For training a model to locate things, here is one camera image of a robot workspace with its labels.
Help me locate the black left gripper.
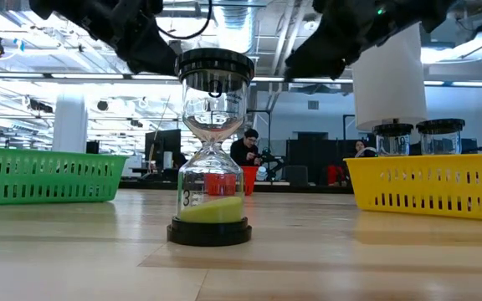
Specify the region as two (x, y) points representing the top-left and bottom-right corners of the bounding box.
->
(113, 12), (179, 76)

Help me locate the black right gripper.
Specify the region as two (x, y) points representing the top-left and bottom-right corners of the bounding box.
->
(285, 0), (392, 80)

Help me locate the hourglass marked 10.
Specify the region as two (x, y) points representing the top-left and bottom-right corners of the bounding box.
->
(372, 123), (415, 158)

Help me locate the green sand hourglass marked 3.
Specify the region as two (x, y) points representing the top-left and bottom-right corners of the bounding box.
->
(166, 47), (255, 247)
(415, 118), (467, 156)

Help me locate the green plastic basket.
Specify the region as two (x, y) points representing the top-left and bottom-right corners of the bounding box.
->
(0, 145), (130, 207)

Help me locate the black office chair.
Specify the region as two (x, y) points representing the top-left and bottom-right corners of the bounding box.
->
(282, 165), (309, 187)

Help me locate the black computer monitor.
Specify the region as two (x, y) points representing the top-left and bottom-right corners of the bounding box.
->
(144, 128), (182, 168)

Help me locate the person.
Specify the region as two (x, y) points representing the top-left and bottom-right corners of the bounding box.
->
(229, 128), (264, 167)
(351, 140), (378, 159)

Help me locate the black cabinet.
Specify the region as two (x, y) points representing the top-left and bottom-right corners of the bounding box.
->
(286, 131), (353, 187)

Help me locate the white room column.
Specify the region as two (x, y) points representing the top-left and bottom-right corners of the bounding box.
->
(52, 94), (90, 152)

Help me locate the red stool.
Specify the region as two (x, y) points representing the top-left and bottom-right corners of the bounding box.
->
(326, 164), (345, 186)

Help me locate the red plastic basket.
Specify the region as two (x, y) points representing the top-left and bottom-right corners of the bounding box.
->
(202, 165), (261, 197)

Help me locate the black monitor row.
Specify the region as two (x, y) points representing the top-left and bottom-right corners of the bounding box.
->
(460, 137), (479, 155)

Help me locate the yellow plastic basket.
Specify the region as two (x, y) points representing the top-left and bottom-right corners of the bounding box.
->
(343, 152), (482, 222)

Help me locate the silver ventilation duct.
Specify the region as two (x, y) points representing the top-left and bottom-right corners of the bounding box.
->
(213, 0), (259, 51)

